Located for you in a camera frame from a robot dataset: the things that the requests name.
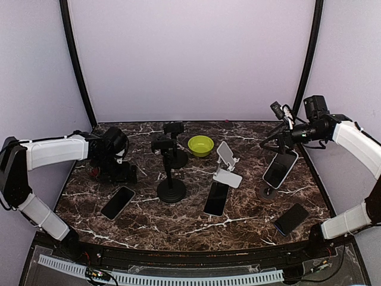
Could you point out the black phone grey edge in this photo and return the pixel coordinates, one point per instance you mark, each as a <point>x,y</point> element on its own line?
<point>216,201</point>

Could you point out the green bowl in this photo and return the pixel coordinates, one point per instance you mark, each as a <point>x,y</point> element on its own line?
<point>200,145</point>

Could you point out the front black pole stand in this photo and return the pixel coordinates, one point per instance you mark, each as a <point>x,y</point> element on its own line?
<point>169,190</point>

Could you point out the rear black pole stand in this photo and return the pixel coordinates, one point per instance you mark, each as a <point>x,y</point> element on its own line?
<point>178,156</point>

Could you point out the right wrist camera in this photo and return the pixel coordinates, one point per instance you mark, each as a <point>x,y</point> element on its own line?
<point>277,110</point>

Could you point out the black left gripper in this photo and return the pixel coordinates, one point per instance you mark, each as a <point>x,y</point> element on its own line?
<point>123,177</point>

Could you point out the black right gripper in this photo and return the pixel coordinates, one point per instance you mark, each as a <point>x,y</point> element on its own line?
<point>283,136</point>

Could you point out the grey wood-base phone stand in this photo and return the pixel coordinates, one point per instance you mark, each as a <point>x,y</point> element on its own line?
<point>266,194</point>

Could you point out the black pole stand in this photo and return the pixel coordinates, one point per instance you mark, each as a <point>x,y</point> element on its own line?
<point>169,190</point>
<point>178,156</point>

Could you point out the red floral plate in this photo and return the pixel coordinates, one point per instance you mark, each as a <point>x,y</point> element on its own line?
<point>92,171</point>

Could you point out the white slotted cable duct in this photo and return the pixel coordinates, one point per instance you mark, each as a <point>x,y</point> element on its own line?
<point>140,275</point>

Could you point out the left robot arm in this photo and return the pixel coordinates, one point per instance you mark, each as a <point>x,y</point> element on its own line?
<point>105,153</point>

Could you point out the black phone blue case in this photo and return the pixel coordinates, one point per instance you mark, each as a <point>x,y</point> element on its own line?
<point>291,219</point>

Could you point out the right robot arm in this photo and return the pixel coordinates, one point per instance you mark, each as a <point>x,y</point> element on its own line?
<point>344,154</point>

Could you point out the white folding phone stand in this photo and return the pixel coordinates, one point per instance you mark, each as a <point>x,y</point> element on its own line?
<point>226,165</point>

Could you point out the black front rail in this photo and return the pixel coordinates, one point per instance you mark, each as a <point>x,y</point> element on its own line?
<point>108,254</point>

